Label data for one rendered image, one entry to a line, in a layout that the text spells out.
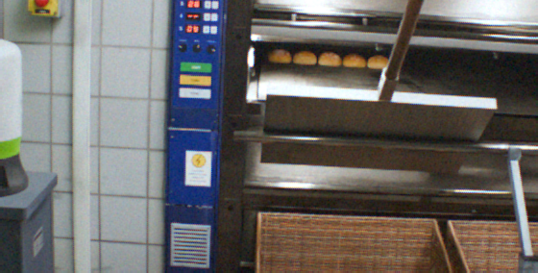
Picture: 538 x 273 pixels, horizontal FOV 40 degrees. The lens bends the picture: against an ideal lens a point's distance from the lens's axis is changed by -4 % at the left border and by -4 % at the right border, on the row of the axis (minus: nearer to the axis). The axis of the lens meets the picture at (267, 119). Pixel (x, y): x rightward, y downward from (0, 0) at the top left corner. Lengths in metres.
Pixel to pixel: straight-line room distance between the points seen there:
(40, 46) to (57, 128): 0.25
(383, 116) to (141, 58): 0.79
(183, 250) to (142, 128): 0.40
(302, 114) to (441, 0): 0.65
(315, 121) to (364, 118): 0.12
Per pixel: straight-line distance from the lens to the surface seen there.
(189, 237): 2.34
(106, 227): 2.41
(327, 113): 1.83
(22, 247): 1.24
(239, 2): 2.22
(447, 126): 1.90
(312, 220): 2.31
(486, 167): 2.40
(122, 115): 2.30
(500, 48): 2.18
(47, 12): 2.24
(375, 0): 2.23
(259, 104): 2.25
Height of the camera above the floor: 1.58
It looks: 12 degrees down
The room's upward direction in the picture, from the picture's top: 3 degrees clockwise
